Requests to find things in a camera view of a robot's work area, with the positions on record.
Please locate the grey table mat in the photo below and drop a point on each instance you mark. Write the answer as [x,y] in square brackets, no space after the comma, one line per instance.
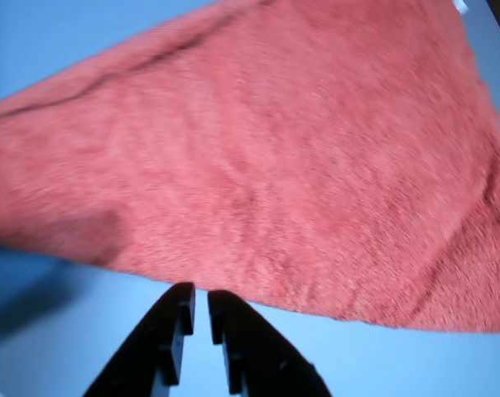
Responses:
[47,41]

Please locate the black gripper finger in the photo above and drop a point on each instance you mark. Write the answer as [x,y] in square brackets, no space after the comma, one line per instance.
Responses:
[258,355]
[150,355]

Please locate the white towel label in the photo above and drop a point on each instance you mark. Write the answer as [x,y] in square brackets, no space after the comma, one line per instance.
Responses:
[461,6]

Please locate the orange terry towel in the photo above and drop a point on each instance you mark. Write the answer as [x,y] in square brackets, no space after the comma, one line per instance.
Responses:
[275,165]

